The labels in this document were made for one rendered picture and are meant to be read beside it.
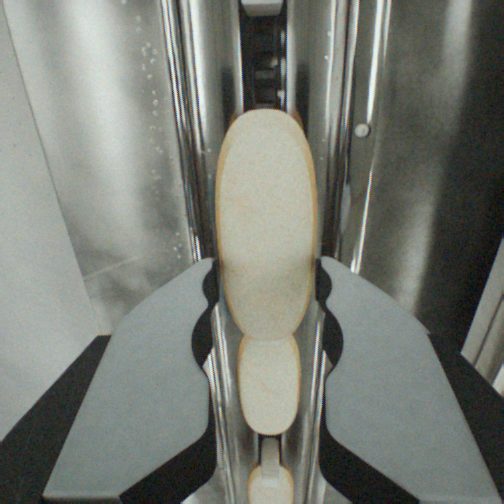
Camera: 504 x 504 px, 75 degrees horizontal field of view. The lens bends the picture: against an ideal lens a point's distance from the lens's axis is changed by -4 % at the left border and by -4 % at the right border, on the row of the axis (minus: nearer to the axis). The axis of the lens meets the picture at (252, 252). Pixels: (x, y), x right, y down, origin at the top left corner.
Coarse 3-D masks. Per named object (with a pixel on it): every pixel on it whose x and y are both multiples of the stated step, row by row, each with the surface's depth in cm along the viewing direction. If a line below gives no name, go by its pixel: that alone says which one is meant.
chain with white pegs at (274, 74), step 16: (256, 0) 10; (272, 0) 10; (256, 16) 13; (272, 16) 13; (256, 48) 13; (272, 48) 13; (256, 80) 14; (272, 80) 14; (272, 448) 25; (272, 464) 24; (272, 480) 23
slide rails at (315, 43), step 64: (192, 0) 12; (320, 0) 11; (192, 64) 13; (320, 64) 13; (192, 128) 14; (320, 128) 14; (320, 192) 15; (320, 256) 16; (320, 320) 18; (256, 448) 25
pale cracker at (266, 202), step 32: (256, 128) 11; (288, 128) 11; (224, 160) 11; (256, 160) 11; (288, 160) 11; (224, 192) 12; (256, 192) 12; (288, 192) 11; (224, 224) 12; (256, 224) 12; (288, 224) 12; (224, 256) 13; (256, 256) 13; (288, 256) 13; (224, 288) 14; (256, 288) 13; (288, 288) 13; (256, 320) 15; (288, 320) 14
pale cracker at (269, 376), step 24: (288, 336) 18; (240, 360) 19; (264, 360) 19; (288, 360) 19; (240, 384) 20; (264, 384) 20; (288, 384) 20; (264, 408) 21; (288, 408) 21; (264, 432) 22
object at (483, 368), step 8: (496, 328) 14; (496, 336) 14; (488, 344) 14; (496, 344) 14; (488, 352) 14; (496, 352) 13; (488, 360) 14; (496, 360) 13; (480, 368) 15; (488, 368) 14; (496, 368) 13; (488, 376) 14; (496, 376) 13; (496, 384) 13
